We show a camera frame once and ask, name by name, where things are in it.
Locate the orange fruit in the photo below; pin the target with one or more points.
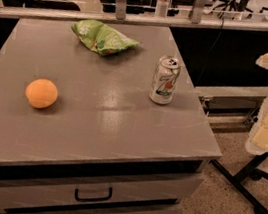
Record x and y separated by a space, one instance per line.
41 93

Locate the grey cabinet drawer with handle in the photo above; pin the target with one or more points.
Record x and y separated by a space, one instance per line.
72 191

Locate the black rolling stand base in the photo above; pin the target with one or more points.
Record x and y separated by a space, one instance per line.
246 168

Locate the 7up soda can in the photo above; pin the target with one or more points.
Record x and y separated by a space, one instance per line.
164 80

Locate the green rice chip bag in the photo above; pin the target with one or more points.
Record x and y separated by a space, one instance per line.
101 38

